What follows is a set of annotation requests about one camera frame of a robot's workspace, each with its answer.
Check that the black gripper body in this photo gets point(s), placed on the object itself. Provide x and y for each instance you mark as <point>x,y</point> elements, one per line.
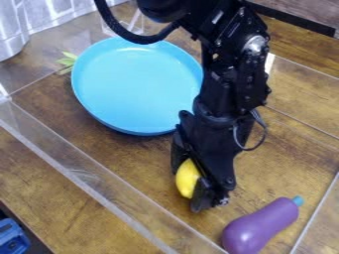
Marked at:
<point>215,135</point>

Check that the blue device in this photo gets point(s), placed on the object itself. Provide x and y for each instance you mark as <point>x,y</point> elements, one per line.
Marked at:
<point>14,240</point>

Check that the clear acrylic enclosure wall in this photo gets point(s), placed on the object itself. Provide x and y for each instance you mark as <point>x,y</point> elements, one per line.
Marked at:
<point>94,190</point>

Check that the yellow toy lemon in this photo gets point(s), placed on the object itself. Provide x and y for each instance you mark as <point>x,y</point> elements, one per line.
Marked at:
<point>186,178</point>

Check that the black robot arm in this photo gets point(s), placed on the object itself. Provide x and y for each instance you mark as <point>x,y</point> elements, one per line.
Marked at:
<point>234,40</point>

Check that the green leafy toy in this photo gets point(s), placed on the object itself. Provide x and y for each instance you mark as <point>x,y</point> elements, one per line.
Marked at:
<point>67,62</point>

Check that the dark baseboard strip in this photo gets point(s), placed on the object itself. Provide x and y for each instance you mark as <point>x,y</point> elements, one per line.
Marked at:
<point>316,15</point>

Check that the purple toy eggplant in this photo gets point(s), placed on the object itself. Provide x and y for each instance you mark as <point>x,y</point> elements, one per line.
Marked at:
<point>248,233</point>

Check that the blue oval tray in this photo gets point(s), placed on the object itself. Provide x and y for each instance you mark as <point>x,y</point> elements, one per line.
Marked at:
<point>135,86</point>

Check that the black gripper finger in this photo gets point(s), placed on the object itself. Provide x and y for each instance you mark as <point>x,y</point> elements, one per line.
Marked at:
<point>179,153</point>
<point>210,194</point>

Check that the grey checkered curtain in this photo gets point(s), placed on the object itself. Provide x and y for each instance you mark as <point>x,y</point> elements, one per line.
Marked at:
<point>26,17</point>

